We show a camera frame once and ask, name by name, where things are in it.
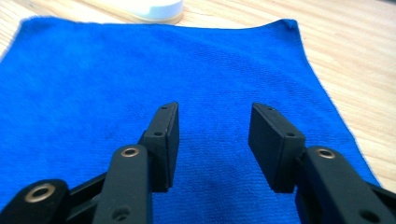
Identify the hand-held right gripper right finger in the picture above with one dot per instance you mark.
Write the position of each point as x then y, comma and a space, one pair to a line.
277, 146

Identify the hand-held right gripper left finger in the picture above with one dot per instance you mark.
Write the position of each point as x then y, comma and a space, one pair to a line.
162, 146

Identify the blue cloth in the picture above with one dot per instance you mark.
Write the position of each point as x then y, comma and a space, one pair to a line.
124, 77

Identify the white round container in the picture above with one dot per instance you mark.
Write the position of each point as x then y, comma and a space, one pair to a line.
152, 9

